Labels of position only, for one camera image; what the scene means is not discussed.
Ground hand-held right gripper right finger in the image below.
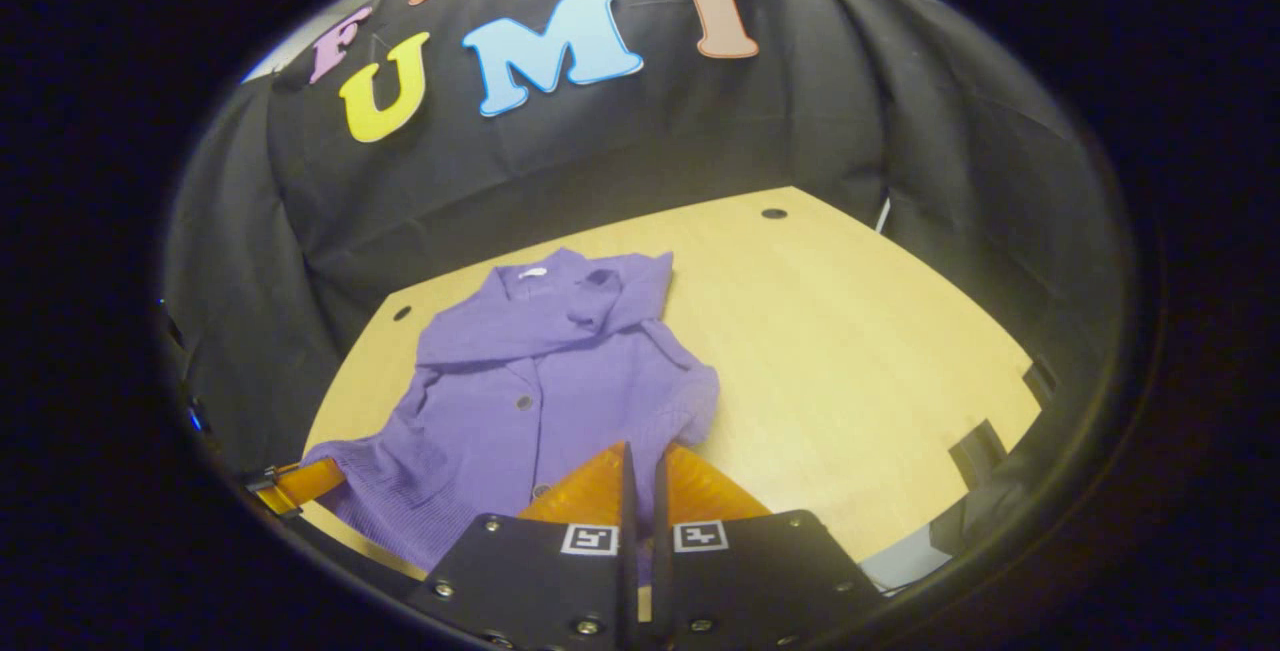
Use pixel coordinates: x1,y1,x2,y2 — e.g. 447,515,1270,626
652,444,886,651

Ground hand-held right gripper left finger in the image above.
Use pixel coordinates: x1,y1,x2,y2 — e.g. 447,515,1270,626
405,443,638,651

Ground purple button shirt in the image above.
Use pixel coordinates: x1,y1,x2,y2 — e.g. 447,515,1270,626
300,248,721,587

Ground black backdrop cloth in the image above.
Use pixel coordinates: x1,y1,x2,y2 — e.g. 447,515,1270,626
160,0,1136,572

